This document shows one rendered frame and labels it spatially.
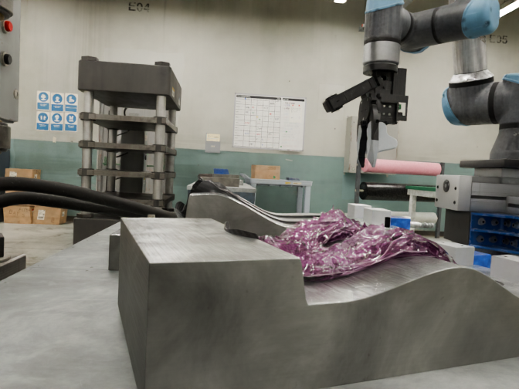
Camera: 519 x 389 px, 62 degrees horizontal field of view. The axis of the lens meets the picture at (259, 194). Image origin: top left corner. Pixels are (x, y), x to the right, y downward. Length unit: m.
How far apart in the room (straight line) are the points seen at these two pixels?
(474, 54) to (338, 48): 6.46
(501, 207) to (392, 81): 0.47
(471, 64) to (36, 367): 1.23
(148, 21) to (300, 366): 7.44
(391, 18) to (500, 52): 7.97
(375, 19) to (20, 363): 0.84
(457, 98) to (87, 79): 4.01
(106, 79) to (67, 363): 4.45
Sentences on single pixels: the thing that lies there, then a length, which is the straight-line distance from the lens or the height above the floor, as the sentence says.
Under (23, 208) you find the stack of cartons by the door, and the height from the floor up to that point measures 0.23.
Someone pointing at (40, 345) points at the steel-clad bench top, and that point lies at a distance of 0.48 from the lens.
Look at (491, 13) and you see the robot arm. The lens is 1.00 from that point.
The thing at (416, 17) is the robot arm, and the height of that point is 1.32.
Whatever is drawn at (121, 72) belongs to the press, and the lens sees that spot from 4.79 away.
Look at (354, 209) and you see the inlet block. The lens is 0.92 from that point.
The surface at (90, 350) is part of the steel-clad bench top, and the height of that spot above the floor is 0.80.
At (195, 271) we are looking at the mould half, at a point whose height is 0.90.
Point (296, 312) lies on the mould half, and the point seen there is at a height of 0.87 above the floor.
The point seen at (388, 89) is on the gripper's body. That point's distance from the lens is 0.97.
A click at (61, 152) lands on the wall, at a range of 7.67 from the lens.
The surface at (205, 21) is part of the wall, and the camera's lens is 7.62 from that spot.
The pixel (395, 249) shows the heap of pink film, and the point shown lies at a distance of 0.47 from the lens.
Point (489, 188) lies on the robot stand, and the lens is 1.24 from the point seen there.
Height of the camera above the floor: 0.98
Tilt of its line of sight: 3 degrees down
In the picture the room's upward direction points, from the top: 3 degrees clockwise
